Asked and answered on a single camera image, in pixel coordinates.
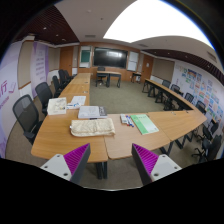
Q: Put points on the cream folded towel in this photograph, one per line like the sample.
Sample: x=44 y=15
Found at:
x=96 y=127

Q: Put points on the wooden presenter desk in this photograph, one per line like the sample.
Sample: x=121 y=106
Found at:
x=108 y=75

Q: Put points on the right row wooden table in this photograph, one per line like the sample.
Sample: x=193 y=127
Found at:
x=165 y=95

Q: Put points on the white box with markers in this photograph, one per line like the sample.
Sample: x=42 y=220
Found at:
x=125 y=119

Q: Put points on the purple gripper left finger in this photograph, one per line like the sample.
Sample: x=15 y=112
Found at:
x=69 y=166

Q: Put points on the large black wall screen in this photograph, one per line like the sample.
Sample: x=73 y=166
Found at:
x=108 y=57

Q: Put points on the white closed laptop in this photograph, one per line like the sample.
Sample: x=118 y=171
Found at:
x=92 y=112

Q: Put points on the cream folded cloth bag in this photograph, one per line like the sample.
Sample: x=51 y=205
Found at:
x=57 y=106

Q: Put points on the black mesh office chair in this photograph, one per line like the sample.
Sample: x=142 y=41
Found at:
x=27 y=115

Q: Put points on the white paper stack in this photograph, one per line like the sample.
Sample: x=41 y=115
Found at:
x=76 y=102

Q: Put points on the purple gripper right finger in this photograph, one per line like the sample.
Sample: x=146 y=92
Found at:
x=152 y=167

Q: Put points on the black office chair right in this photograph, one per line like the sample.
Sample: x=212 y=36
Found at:
x=209 y=149

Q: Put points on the green booklet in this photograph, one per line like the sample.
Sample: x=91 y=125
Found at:
x=144 y=124

